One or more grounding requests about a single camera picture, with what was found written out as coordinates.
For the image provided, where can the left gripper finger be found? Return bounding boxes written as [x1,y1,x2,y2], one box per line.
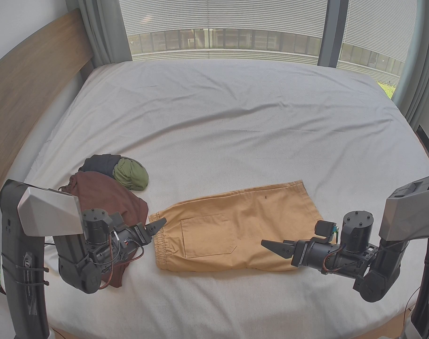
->
[145,217,168,238]

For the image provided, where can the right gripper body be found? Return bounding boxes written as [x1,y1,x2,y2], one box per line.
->
[289,238,338,272]

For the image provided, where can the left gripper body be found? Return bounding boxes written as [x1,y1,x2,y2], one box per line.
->
[116,222,154,257]

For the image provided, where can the tan shorts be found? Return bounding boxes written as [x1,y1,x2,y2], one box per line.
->
[148,179,324,273]

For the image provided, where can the bed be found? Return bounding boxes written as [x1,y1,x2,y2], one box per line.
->
[0,8,429,339]

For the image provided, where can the brown shorts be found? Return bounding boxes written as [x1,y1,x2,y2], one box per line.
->
[57,171,149,289]

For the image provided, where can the green garment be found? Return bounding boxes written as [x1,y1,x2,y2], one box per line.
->
[113,157,150,191]

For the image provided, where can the black garment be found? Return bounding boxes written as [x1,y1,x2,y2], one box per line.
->
[78,154,121,178]

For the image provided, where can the grey-green curtain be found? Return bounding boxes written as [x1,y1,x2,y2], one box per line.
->
[63,0,133,68]
[391,0,429,128]

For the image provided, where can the window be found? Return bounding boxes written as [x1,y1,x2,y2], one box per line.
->
[116,0,419,90]

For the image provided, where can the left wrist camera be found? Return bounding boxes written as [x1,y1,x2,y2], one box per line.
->
[109,213,126,231]

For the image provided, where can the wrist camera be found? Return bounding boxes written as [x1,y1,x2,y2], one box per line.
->
[109,213,126,231]
[314,220,337,243]

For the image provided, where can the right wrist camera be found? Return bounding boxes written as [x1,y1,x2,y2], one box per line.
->
[314,220,337,243]

